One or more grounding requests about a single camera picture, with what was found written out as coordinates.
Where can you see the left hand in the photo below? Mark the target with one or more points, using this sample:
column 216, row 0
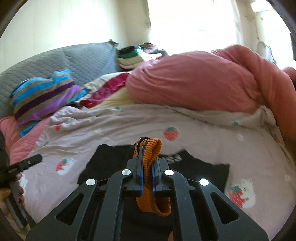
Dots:
column 12, row 196

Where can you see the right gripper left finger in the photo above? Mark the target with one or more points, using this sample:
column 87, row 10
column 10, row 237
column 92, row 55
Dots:
column 134, row 183

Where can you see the striped colourful pillow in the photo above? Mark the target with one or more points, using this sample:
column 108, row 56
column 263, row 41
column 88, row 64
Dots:
column 36, row 98

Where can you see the black sweater with orange trim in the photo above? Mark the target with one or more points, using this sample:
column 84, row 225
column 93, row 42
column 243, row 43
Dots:
column 109, row 159

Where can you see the pink strawberry print bedsheet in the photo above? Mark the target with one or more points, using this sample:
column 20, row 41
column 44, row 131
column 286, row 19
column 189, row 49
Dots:
column 261, row 180

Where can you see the grey quilted headboard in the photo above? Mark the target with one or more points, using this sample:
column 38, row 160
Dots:
column 86, row 62

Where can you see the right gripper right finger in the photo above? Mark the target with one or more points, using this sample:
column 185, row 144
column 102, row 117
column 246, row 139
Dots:
column 160, row 186

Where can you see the red and cream blanket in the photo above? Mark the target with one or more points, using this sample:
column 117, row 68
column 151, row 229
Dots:
column 107, row 91

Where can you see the pink duvet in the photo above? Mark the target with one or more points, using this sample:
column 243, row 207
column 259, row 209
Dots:
column 234, row 79

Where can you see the stack of folded clothes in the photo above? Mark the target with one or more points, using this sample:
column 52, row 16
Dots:
column 132, row 56

